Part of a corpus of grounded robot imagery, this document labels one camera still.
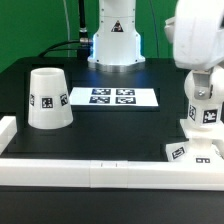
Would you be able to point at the white marker sheet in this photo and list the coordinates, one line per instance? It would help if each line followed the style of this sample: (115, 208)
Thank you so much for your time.
(140, 97)

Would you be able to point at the white lamp shade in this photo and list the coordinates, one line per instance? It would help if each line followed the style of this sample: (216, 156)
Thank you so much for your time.
(49, 106)

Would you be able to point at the white lamp bulb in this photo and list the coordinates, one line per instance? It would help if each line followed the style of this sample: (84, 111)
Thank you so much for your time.
(204, 113)

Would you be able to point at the white left rail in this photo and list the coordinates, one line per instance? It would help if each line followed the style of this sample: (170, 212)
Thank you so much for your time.
(8, 129)

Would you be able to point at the white front rail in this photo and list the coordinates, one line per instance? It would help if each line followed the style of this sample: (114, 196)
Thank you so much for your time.
(111, 174)

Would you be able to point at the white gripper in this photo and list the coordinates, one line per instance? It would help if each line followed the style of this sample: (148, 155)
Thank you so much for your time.
(197, 34)

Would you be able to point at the white rail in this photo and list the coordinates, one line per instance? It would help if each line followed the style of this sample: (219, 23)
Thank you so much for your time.
(8, 129)
(111, 174)

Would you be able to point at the white lamp base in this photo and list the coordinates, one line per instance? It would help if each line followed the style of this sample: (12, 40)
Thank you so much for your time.
(203, 145)

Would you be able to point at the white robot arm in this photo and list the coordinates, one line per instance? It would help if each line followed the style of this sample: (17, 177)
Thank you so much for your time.
(116, 44)

